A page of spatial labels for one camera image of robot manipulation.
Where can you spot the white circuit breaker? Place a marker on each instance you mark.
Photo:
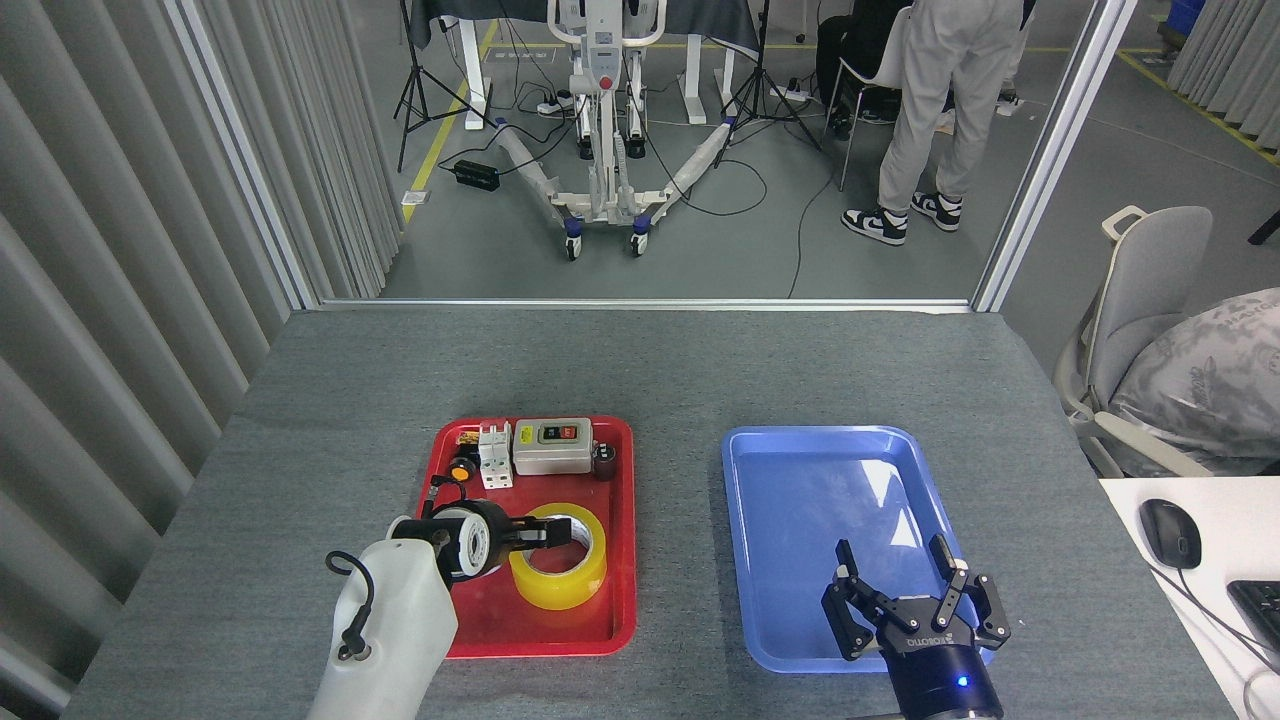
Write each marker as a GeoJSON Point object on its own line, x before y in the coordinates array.
{"type": "Point", "coordinates": [495, 465]}

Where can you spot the silver rail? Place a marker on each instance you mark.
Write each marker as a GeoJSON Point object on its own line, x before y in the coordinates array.
{"type": "Point", "coordinates": [640, 303]}

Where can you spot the dark red knob switch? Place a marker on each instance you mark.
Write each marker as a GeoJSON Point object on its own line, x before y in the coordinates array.
{"type": "Point", "coordinates": [605, 465]}

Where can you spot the silver post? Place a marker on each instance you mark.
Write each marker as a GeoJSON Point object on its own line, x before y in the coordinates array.
{"type": "Point", "coordinates": [1057, 150]}

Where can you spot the yellow push button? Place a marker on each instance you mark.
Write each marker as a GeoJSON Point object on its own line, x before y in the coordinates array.
{"type": "Point", "coordinates": [462, 470]}

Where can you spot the white chair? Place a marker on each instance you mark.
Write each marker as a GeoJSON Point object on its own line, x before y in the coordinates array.
{"type": "Point", "coordinates": [885, 70]}

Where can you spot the grey pleated curtain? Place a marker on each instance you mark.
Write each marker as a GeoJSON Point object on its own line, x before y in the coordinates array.
{"type": "Point", "coordinates": [1235, 60]}
{"type": "Point", "coordinates": [120, 300]}

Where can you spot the blue plastic tray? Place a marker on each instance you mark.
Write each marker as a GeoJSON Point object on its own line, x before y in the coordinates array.
{"type": "Point", "coordinates": [800, 520]}

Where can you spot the standing person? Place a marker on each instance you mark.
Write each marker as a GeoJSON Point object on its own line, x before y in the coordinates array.
{"type": "Point", "coordinates": [940, 80]}

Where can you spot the white desk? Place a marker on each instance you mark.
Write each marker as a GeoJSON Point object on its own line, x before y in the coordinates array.
{"type": "Point", "coordinates": [1230, 520]}

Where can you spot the yellow tape roll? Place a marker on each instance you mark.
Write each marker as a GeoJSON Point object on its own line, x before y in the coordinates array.
{"type": "Point", "coordinates": [560, 590]}

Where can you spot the white wheeled stand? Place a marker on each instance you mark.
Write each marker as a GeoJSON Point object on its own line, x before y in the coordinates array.
{"type": "Point", "coordinates": [600, 100]}

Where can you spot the person in grey patterned top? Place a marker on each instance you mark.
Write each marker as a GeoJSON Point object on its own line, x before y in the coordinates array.
{"type": "Point", "coordinates": [1210, 380]}

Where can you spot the black keyboard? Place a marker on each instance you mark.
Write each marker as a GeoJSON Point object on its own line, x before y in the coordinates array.
{"type": "Point", "coordinates": [1260, 610]}

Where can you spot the seated person in black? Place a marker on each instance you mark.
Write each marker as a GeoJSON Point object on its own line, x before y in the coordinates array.
{"type": "Point", "coordinates": [850, 40]}

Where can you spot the black computer mouse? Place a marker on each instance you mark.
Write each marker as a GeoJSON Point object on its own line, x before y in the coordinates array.
{"type": "Point", "coordinates": [1170, 535]}

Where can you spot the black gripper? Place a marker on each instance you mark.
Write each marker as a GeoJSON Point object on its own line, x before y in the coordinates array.
{"type": "Point", "coordinates": [935, 670]}
{"type": "Point", "coordinates": [503, 540]}

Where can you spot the black tripod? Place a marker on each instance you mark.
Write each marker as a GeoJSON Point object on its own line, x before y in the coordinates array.
{"type": "Point", "coordinates": [762, 50]}
{"type": "Point", "coordinates": [411, 50]}

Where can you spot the black chair base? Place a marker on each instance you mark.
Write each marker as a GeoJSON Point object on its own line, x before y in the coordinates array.
{"type": "Point", "coordinates": [1268, 228]}

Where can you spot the red plastic tray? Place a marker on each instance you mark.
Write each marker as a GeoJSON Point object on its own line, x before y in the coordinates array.
{"type": "Point", "coordinates": [560, 630]}

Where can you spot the grey office chair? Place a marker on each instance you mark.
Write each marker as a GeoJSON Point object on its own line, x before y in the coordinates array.
{"type": "Point", "coordinates": [1150, 280]}

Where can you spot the blue bin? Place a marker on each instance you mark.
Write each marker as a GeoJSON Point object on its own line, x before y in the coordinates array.
{"type": "Point", "coordinates": [1185, 12]}

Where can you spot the white floor plate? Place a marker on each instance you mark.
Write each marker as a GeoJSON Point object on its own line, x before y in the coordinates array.
{"type": "Point", "coordinates": [416, 197]}

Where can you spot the black power adapter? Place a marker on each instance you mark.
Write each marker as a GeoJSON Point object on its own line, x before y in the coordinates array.
{"type": "Point", "coordinates": [476, 175]}

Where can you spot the grey switch box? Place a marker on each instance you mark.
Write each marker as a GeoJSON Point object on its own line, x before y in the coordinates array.
{"type": "Point", "coordinates": [550, 458]}

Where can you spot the white power strip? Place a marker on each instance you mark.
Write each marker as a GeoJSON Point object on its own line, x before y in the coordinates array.
{"type": "Point", "coordinates": [550, 105]}
{"type": "Point", "coordinates": [1008, 100]}

